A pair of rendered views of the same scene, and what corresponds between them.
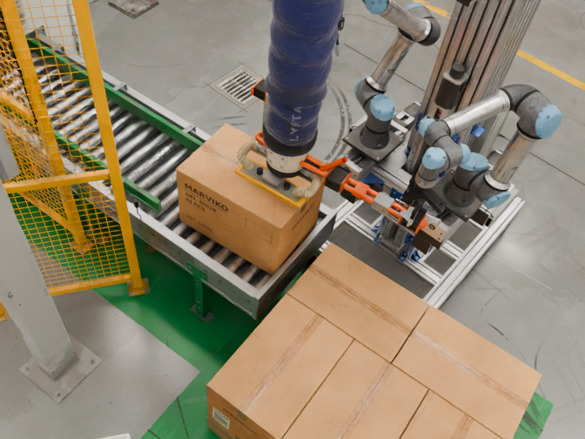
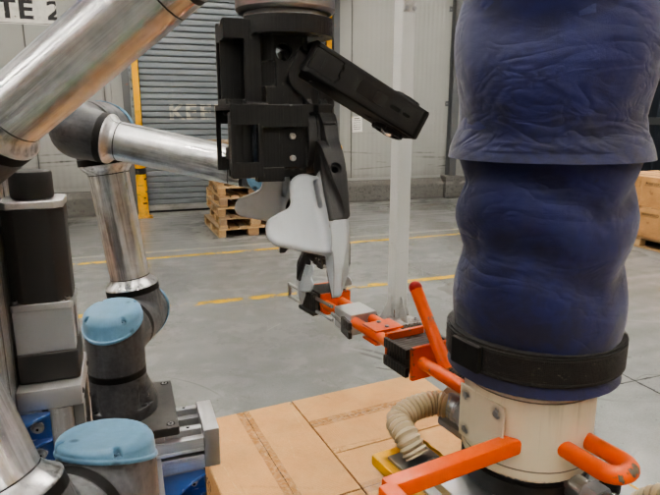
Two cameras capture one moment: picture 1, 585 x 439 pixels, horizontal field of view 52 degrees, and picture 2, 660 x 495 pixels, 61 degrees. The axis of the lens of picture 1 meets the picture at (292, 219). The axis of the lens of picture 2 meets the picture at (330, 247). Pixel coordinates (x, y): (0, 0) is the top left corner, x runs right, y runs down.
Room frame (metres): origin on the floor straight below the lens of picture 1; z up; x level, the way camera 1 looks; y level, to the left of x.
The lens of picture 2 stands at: (2.53, 0.27, 1.65)
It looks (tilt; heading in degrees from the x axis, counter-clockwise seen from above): 13 degrees down; 216
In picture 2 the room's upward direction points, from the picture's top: straight up
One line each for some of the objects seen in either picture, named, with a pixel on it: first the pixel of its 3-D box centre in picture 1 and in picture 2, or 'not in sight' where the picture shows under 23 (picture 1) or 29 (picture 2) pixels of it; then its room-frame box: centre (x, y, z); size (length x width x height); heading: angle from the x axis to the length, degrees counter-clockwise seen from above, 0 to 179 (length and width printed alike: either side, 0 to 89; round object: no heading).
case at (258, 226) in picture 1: (250, 199); not in sight; (1.92, 0.23, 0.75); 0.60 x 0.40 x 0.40; 64
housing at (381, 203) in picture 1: (382, 203); (355, 318); (1.59, -0.35, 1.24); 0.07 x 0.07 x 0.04; 64
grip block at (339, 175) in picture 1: (337, 178); (416, 352); (1.69, -0.16, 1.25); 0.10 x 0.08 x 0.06; 154
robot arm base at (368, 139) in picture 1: (375, 131); not in sight; (2.18, -0.34, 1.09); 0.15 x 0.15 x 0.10
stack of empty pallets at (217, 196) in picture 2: not in sight; (245, 184); (-3.54, -5.76, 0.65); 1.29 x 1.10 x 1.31; 56
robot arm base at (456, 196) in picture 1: (462, 185); (119, 388); (1.90, -0.75, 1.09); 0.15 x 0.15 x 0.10
